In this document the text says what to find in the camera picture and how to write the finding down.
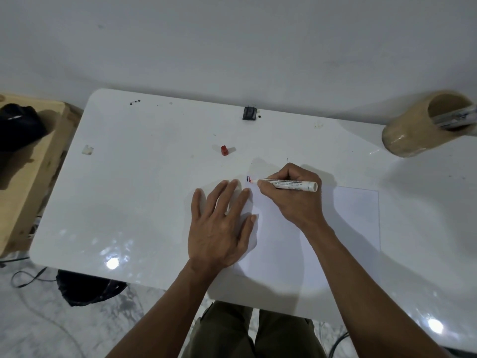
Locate person's left hand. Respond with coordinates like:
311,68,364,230
187,179,258,274

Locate person's right hand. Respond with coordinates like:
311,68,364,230
257,163,328,237

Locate red marker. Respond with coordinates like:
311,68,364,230
250,177,318,193

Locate white paper sheet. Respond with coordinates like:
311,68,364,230
233,178,382,291

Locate wooden pen holder cup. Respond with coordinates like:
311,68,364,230
382,90,477,158

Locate black marker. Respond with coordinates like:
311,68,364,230
434,106,477,127

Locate person's left forearm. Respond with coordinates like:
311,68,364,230
106,259,224,358

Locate person's right forearm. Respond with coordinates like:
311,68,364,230
304,223,452,358

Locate olive green trousers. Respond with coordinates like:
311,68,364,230
180,301,328,358

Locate black bag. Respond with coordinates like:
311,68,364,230
56,269,128,307

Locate wooden bench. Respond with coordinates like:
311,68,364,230
0,93,82,258

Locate black cloth bundle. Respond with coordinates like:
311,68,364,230
0,103,48,153

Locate black cable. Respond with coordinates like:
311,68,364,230
0,257,59,289
329,331,351,358

